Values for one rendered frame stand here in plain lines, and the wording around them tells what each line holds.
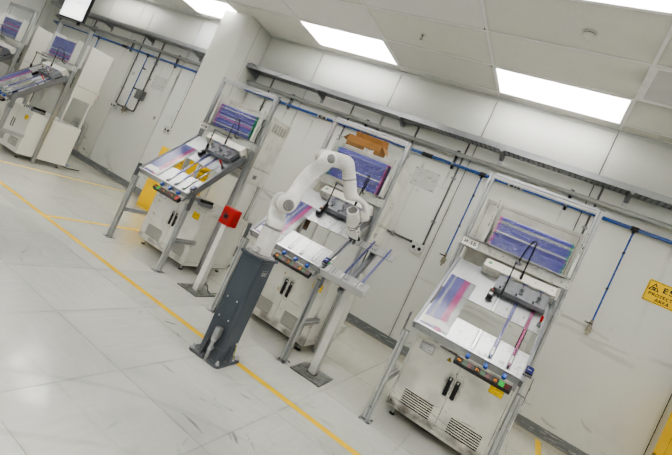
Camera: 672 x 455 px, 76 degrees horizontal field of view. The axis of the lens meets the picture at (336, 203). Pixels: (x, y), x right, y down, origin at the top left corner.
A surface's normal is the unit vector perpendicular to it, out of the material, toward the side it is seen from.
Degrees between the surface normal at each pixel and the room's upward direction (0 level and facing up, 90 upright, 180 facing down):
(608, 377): 90
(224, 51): 90
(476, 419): 90
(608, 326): 90
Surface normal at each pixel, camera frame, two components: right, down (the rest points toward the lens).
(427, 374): -0.41, -0.18
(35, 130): 0.81, 0.37
